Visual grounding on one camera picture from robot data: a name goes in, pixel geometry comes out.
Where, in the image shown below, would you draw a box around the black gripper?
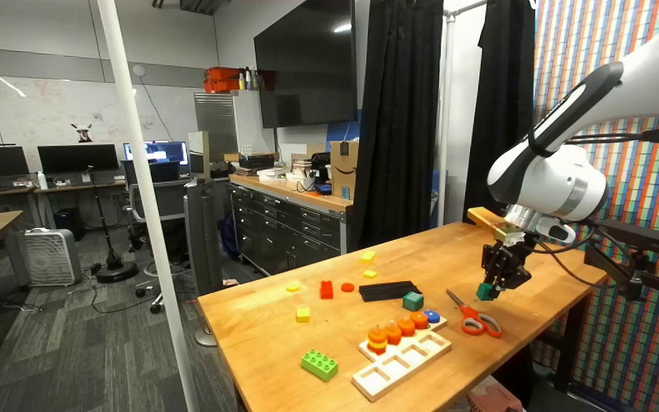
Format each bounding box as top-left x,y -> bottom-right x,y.
479,237 -> 538,299

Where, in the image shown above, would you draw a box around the wooden pallet with slots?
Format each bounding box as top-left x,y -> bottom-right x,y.
349,311 -> 454,403

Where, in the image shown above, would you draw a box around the yellow wooden plank piece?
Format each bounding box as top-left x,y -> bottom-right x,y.
465,205 -> 512,238

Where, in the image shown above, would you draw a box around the large teal green cube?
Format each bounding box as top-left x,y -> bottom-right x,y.
401,290 -> 426,315

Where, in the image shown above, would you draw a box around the black rectangular bar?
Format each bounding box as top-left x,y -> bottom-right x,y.
357,279 -> 420,304

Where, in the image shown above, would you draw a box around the pink object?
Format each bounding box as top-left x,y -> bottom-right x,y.
467,377 -> 525,412

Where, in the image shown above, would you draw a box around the narrow black curtain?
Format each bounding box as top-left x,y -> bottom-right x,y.
461,0 -> 538,225

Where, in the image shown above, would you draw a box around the brown cardboard box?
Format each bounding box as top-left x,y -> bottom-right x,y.
326,138 -> 362,203

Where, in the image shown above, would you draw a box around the wide black curtain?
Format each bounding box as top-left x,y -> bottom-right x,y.
349,0 -> 446,248

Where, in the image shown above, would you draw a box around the green toy brick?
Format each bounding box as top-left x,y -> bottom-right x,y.
300,348 -> 340,385

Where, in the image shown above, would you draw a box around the drawer cabinet with wooden top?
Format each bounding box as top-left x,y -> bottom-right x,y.
227,173 -> 355,277

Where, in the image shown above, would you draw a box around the large black television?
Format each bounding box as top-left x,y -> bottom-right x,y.
251,0 -> 359,130

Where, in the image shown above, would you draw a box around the tall dark grey cabinet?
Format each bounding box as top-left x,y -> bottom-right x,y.
183,180 -> 227,296

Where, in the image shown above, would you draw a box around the steel grey cabinet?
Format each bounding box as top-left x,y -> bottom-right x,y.
192,93 -> 240,167

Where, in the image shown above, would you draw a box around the orange storage box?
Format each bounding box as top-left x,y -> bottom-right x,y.
203,68 -> 243,96

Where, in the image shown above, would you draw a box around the monitor with blue screen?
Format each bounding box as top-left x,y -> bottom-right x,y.
121,141 -> 192,171

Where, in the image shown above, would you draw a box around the white vertical pole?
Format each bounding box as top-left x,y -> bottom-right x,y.
96,0 -> 199,412

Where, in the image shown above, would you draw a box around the black floor stand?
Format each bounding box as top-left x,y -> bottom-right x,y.
93,193 -> 140,286

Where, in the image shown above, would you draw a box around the white box fan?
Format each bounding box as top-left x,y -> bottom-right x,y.
20,225 -> 79,291

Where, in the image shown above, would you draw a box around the orange handled scissors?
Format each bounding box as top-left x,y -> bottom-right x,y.
443,290 -> 506,341

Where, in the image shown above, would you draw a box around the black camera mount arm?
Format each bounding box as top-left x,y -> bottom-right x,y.
584,219 -> 659,304

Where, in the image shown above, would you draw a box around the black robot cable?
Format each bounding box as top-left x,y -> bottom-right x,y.
565,113 -> 659,148

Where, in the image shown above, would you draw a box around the small dark wall figure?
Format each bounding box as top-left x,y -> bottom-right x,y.
69,122 -> 96,145

